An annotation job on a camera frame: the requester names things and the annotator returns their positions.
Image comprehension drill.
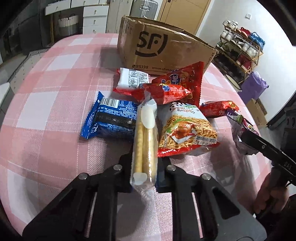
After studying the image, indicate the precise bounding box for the purple candy bag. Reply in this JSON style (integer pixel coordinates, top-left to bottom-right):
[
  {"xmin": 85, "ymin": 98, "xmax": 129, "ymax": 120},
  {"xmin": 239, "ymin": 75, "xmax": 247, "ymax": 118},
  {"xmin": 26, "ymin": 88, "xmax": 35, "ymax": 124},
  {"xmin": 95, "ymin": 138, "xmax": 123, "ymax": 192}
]
[{"xmin": 226, "ymin": 108, "xmax": 259, "ymax": 155}]

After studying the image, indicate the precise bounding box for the clear wafer stick pack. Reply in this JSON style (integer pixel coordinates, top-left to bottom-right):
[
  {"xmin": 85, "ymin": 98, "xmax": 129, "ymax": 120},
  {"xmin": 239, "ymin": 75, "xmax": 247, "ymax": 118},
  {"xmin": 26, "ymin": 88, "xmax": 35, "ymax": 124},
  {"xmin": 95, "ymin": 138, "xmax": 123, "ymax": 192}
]
[{"xmin": 130, "ymin": 91, "xmax": 159, "ymax": 196}]

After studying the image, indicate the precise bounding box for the red oreo pack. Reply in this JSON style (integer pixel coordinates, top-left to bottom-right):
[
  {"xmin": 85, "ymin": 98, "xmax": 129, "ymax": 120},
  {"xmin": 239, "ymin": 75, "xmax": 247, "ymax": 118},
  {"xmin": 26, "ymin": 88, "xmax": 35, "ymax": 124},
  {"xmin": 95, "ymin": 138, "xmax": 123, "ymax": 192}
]
[
  {"xmin": 131, "ymin": 83, "xmax": 192, "ymax": 105},
  {"xmin": 199, "ymin": 100, "xmax": 240, "ymax": 118}
]

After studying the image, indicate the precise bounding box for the shrimp noodle snack bag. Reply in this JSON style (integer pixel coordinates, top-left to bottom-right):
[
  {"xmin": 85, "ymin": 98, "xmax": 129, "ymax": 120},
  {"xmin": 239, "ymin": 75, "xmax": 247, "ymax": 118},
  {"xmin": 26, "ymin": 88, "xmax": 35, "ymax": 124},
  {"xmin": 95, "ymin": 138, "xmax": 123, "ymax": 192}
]
[{"xmin": 158, "ymin": 102, "xmax": 220, "ymax": 157}]

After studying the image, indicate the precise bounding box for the blue oreo cookie pack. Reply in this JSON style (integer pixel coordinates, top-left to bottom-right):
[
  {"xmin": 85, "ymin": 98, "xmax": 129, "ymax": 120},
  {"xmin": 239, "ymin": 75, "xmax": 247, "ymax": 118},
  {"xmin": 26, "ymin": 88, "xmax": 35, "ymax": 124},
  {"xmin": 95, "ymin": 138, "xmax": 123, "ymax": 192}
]
[{"xmin": 80, "ymin": 92, "xmax": 138, "ymax": 140}]

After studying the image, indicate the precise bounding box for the large red snack bag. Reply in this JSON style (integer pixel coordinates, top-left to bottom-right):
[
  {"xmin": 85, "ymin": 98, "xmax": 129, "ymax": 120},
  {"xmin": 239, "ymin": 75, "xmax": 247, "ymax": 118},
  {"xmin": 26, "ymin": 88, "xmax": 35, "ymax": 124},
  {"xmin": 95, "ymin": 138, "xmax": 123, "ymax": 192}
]
[{"xmin": 152, "ymin": 61, "xmax": 204, "ymax": 107}]

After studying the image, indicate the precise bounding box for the white red snack pack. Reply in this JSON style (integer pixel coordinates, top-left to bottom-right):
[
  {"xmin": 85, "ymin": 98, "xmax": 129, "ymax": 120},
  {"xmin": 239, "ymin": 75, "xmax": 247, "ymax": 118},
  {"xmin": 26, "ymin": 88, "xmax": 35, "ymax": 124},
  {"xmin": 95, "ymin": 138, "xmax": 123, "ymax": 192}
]
[{"xmin": 113, "ymin": 67, "xmax": 149, "ymax": 96}]

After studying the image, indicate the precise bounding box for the right hand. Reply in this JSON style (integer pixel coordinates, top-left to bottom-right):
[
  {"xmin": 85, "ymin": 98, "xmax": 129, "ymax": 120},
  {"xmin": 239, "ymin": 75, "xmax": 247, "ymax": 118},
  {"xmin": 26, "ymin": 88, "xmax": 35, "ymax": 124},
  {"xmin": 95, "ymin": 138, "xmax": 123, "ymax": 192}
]
[{"xmin": 253, "ymin": 173, "xmax": 292, "ymax": 215}]

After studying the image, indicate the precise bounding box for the small cardboard box floor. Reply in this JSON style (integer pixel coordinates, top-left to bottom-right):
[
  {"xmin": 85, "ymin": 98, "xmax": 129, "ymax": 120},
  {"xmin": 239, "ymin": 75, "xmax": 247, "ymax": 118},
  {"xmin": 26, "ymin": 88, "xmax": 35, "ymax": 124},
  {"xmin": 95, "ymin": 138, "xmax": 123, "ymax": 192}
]
[{"xmin": 246, "ymin": 99, "xmax": 267, "ymax": 128}]

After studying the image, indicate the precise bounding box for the purple gift bag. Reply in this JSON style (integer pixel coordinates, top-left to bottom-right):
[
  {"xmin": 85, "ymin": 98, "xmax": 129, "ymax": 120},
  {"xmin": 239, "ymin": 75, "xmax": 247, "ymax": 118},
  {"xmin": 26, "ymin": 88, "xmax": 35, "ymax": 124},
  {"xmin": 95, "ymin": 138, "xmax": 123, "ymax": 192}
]
[{"xmin": 238, "ymin": 71, "xmax": 269, "ymax": 104}]

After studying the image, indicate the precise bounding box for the wooden shoe rack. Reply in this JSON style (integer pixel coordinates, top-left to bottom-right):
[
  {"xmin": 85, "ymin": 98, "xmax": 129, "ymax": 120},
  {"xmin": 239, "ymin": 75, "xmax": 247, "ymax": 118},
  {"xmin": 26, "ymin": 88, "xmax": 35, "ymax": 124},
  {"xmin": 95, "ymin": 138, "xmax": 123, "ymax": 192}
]
[{"xmin": 213, "ymin": 20, "xmax": 265, "ymax": 85}]

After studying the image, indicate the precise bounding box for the pink checkered tablecloth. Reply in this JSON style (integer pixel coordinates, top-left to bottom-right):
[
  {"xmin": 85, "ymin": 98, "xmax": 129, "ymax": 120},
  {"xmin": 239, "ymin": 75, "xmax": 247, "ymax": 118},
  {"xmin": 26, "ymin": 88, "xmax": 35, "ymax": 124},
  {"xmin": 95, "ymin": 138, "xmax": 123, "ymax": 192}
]
[{"xmin": 1, "ymin": 34, "xmax": 270, "ymax": 240}]

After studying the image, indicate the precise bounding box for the white side cabinet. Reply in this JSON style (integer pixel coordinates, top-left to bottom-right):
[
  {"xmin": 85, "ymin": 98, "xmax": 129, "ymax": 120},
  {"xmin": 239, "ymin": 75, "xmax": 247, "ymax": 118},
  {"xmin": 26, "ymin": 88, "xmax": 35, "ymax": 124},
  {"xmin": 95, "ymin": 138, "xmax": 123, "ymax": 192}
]
[{"xmin": 1, "ymin": 82, "xmax": 14, "ymax": 114}]

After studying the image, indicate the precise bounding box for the dotted white rug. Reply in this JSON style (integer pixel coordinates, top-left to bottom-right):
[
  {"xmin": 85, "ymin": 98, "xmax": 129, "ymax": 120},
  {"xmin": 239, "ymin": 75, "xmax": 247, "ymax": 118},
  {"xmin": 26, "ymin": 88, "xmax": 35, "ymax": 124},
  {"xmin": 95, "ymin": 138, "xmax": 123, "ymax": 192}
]
[{"xmin": 8, "ymin": 48, "xmax": 49, "ymax": 94}]

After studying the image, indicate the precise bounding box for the SF cardboard box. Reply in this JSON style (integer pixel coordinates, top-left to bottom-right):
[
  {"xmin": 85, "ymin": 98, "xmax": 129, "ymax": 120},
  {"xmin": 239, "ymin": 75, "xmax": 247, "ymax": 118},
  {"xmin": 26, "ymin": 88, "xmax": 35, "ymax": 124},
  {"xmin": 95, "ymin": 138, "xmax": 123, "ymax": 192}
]
[{"xmin": 117, "ymin": 16, "xmax": 216, "ymax": 75}]

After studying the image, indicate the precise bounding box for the wooden door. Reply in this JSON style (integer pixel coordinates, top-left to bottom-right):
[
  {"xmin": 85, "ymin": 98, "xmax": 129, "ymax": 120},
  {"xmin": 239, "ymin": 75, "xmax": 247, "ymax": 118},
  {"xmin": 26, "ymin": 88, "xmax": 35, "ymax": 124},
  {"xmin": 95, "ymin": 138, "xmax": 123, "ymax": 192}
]
[{"xmin": 157, "ymin": 0, "xmax": 211, "ymax": 35}]

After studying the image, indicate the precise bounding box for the woven laundry basket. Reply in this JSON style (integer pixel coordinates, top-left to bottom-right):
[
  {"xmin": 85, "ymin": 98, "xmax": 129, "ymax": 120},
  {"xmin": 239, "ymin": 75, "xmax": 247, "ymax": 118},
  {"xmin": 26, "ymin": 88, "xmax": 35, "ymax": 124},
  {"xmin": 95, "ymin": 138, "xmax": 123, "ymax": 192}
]
[{"xmin": 58, "ymin": 15, "xmax": 79, "ymax": 37}]

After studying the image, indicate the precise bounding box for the white drawer desk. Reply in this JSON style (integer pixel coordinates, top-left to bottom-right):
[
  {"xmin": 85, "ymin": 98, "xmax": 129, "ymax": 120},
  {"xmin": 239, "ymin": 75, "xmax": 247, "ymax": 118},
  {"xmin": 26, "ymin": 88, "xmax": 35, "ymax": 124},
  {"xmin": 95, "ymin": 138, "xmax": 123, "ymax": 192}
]
[{"xmin": 45, "ymin": 1, "xmax": 109, "ymax": 34}]

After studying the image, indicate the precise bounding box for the silver suitcase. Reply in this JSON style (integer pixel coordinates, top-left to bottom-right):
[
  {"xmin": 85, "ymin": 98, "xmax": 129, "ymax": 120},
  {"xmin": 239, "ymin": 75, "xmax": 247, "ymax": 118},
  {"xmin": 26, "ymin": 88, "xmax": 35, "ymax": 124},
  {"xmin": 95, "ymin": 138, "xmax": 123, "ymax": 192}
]
[{"xmin": 130, "ymin": 0, "xmax": 159, "ymax": 20}]

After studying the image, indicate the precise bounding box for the beige suitcase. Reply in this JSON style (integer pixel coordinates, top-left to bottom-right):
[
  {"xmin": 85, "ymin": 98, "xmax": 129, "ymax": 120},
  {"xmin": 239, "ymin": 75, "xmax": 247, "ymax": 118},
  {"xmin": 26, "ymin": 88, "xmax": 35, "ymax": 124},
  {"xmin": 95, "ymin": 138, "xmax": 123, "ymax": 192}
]
[{"xmin": 106, "ymin": 0, "xmax": 133, "ymax": 33}]

